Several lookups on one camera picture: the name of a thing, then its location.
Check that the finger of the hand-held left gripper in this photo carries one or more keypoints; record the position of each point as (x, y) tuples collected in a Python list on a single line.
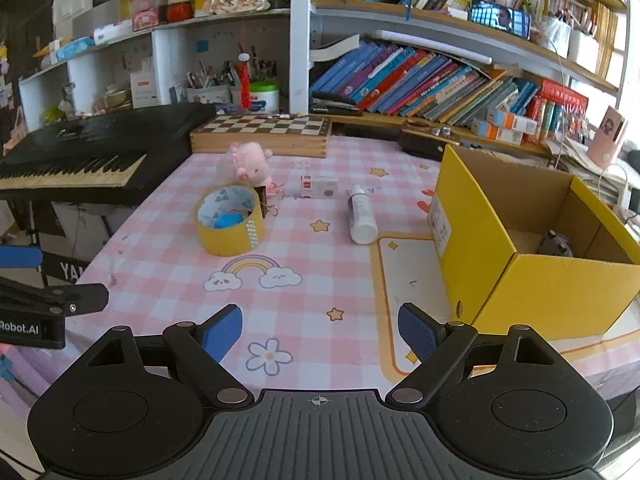
[(20, 257), (85, 297)]

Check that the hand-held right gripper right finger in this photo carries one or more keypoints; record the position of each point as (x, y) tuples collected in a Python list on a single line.
[(417, 332)]

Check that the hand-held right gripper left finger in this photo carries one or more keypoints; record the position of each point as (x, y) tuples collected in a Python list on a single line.
[(226, 332)]

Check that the clear tape roll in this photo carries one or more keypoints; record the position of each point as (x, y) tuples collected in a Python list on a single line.
[(225, 242)]

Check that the small blue item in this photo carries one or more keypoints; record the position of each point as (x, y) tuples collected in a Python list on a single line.
[(230, 221)]

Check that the white squeeze bottle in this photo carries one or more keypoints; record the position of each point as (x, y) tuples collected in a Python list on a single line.
[(362, 220)]

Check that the yellow cardboard box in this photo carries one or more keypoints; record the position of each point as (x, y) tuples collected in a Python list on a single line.
[(550, 290)]

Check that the small white box red label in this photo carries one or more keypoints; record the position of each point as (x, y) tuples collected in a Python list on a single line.
[(322, 187)]

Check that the pink checked desktop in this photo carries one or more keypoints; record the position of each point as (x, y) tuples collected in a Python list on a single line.
[(300, 280)]

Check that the black keyboard stand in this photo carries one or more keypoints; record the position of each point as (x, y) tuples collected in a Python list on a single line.
[(50, 217)]

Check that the black binder clip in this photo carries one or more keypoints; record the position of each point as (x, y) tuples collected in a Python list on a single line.
[(261, 195)]

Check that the black electronic keyboard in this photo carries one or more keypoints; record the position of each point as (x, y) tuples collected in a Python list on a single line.
[(100, 135)]

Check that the grey small bottle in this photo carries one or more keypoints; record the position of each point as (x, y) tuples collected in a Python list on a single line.
[(552, 245)]

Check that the pink plush pig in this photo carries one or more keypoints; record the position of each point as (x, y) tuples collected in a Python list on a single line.
[(247, 157)]

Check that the dark wooden box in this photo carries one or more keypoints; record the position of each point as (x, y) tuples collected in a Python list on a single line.
[(422, 142)]

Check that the wooden chessboard box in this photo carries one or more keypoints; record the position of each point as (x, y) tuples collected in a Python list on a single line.
[(260, 142)]

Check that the white carton red label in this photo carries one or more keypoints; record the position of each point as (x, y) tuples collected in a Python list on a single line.
[(145, 89)]

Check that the orange white medicine box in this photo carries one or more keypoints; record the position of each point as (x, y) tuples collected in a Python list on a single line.
[(495, 132), (512, 121)]

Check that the blue tissue pack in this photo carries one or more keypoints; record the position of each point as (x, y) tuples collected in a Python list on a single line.
[(75, 49)]

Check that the stack of papers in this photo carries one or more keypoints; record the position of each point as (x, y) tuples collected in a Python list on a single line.
[(585, 170)]

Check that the white jar green lid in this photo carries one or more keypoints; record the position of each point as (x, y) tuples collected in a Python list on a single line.
[(263, 97)]

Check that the white pen holder with pens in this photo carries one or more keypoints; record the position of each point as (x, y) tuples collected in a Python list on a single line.
[(207, 92)]

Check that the black stapler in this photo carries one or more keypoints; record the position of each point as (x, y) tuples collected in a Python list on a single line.
[(332, 104)]

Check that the white tissue pack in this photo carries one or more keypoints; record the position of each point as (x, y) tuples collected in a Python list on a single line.
[(112, 31)]

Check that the row of leaning books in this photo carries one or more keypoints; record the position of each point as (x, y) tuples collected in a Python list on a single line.
[(410, 85)]

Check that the white power adapter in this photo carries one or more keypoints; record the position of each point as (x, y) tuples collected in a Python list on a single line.
[(626, 197)]

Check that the row of upright books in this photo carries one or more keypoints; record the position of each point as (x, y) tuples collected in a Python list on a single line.
[(555, 120)]

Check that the red hanging tassel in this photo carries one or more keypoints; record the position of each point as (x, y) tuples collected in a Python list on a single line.
[(244, 80)]

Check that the small pink box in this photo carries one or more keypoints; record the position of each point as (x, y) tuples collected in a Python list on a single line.
[(145, 17)]

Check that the thick red book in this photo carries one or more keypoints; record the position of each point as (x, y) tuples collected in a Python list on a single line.
[(562, 92)]

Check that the white bookshelf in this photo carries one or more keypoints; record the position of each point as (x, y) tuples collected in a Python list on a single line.
[(300, 60)]

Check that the red round jar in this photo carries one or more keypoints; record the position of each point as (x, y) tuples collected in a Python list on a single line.
[(179, 10)]

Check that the white paperback book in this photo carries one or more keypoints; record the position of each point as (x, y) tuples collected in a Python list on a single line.
[(332, 50)]

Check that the white pen cup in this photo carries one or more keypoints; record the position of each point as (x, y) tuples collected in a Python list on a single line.
[(583, 52), (556, 37)]

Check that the smartphone with lit screen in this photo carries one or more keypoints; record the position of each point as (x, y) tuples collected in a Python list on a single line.
[(500, 17)]

